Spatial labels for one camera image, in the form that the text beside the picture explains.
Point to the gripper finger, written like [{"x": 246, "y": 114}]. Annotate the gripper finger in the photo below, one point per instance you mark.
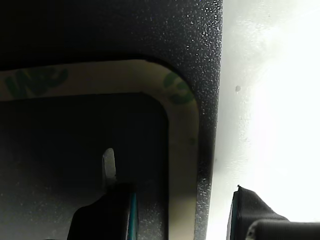
[
  {"x": 107, "y": 215},
  {"x": 242, "y": 212}
]

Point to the dark grey rectangular mat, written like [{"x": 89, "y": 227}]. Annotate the dark grey rectangular mat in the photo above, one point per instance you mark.
[{"x": 200, "y": 37}]

